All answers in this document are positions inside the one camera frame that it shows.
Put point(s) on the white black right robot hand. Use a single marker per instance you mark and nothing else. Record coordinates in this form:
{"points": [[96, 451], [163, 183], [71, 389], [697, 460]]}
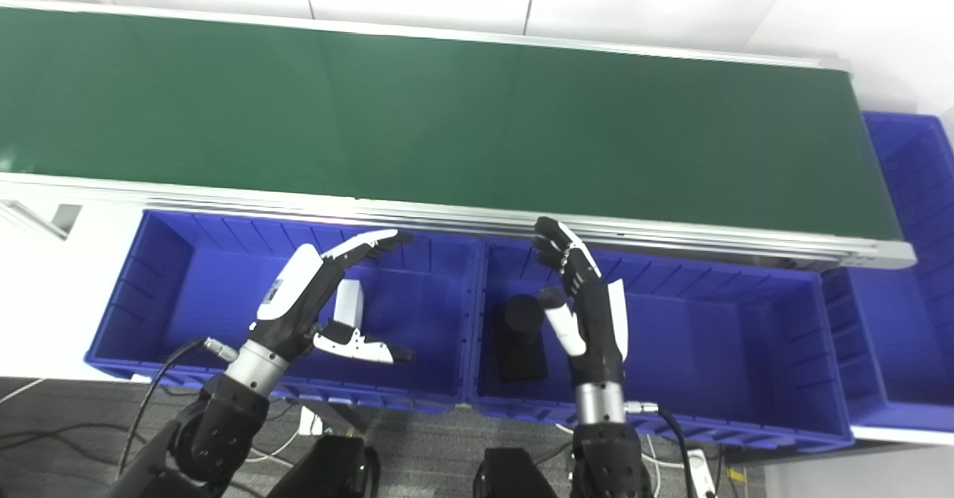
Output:
{"points": [[596, 326]]}

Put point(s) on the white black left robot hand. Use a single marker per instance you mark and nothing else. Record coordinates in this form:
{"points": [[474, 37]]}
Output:
{"points": [[294, 289]]}

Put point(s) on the white square part round hole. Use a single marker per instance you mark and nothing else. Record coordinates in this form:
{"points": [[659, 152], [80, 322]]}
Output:
{"points": [[349, 300]]}

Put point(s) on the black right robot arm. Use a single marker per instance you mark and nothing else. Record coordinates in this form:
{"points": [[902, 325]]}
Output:
{"points": [[607, 453]]}

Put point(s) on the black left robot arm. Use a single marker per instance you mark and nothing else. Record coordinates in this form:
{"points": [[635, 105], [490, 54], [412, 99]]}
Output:
{"points": [[223, 416]]}

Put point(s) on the black base cylinder part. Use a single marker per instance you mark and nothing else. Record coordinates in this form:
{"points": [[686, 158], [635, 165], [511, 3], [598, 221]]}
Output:
{"points": [[522, 334]]}

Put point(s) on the blue plastic bin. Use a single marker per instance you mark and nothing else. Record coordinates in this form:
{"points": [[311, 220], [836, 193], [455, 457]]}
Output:
{"points": [[201, 297], [902, 319], [708, 349]]}

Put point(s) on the aluminium conveyor support leg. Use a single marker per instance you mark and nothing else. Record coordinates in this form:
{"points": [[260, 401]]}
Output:
{"points": [[45, 218]]}

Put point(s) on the white power adapter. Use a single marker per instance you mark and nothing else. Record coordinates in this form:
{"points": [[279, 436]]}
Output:
{"points": [[309, 420]]}

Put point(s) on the white power strip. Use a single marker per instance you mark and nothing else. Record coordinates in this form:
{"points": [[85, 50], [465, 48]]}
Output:
{"points": [[702, 476]]}

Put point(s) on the green conveyor belt aluminium frame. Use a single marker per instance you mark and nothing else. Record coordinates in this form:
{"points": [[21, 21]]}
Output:
{"points": [[447, 118]]}

